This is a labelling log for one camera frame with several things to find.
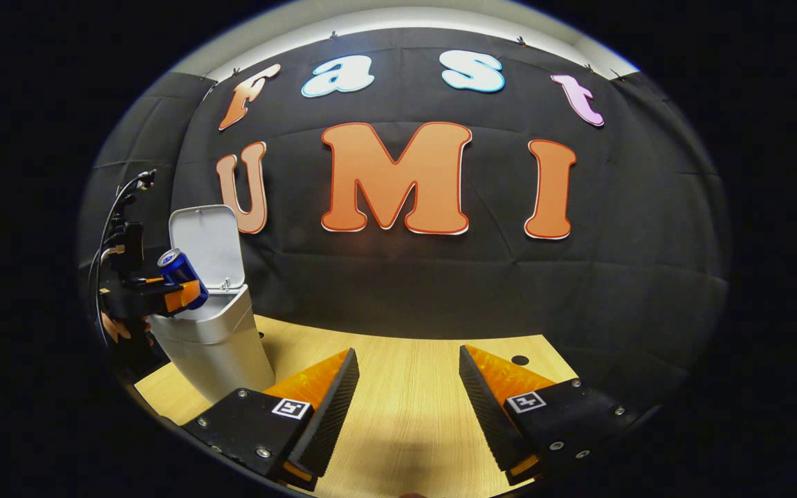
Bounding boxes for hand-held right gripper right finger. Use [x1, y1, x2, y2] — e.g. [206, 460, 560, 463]
[457, 344, 662, 487]

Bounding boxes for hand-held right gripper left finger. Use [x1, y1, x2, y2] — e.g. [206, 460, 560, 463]
[181, 347, 360, 492]

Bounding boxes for blue pop can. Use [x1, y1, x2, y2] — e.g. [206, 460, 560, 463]
[156, 248, 210, 291]

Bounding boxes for white desktop garbage bin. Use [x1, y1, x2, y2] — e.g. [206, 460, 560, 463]
[147, 204, 277, 405]

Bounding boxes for wooden desktop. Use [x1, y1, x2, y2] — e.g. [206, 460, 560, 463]
[134, 315, 580, 498]

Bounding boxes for black backdrop cloth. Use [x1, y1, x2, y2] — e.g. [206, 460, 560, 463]
[79, 26, 730, 416]

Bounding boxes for black cable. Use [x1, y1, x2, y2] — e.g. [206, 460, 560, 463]
[87, 169, 158, 333]

